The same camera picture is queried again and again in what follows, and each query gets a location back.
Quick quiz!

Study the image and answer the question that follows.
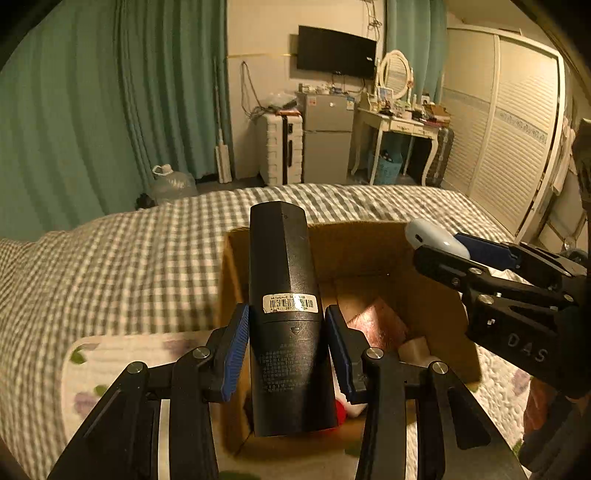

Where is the white suitcase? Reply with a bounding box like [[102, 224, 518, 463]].
[[256, 113, 304, 186]]

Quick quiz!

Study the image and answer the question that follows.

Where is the pink fluffy item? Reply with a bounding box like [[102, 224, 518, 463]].
[[348, 297, 408, 351]]

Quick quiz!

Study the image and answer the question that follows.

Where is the white square bottle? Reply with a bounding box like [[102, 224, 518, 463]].
[[398, 337, 439, 368]]

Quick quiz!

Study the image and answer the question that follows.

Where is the brown cardboard box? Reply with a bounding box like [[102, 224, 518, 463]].
[[217, 222, 481, 460]]

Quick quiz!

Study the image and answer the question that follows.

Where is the green curtain left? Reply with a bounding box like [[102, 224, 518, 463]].
[[1, 1, 229, 240]]

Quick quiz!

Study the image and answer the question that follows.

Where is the dark suitcase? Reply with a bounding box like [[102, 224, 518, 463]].
[[426, 127, 455, 187]]

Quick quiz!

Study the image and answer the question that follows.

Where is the white louvered wardrobe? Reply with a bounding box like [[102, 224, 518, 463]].
[[442, 25, 566, 241]]

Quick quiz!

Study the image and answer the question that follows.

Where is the light blue earbuds case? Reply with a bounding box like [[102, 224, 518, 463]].
[[405, 219, 470, 260]]

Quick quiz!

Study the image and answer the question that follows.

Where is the white floral quilt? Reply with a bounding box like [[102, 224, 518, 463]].
[[60, 331, 530, 479]]

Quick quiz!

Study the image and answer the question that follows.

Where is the black rectangular box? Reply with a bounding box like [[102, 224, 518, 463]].
[[249, 201, 337, 437]]

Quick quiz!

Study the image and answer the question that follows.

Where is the grey checkered bedsheet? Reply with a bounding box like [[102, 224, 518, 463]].
[[1, 184, 509, 479]]

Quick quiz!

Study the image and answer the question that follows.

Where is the black wall television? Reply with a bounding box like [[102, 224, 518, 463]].
[[297, 25, 377, 80]]

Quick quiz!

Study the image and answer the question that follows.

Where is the green curtain right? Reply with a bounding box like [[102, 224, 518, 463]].
[[385, 0, 447, 101]]

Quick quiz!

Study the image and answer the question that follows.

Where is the white bottle red cap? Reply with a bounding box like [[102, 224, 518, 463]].
[[318, 393, 367, 435]]

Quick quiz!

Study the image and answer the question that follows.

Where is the clear water jug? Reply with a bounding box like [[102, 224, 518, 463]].
[[150, 164, 198, 205]]

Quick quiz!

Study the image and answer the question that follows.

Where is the white oval mirror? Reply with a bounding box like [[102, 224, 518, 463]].
[[375, 50, 414, 100]]

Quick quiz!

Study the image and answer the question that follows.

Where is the white dressing table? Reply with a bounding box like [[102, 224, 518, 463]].
[[349, 108, 441, 187]]

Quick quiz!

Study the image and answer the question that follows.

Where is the person right hand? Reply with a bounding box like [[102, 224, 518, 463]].
[[523, 377, 558, 434]]

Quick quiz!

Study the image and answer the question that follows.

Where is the green curtain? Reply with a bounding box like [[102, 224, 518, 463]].
[[385, 0, 447, 101], [1, 1, 229, 240]]

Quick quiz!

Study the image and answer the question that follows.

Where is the blue waste basket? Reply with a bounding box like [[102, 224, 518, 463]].
[[368, 149, 403, 185]]

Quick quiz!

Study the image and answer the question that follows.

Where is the silver mini fridge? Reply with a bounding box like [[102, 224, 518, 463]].
[[297, 93, 355, 184]]

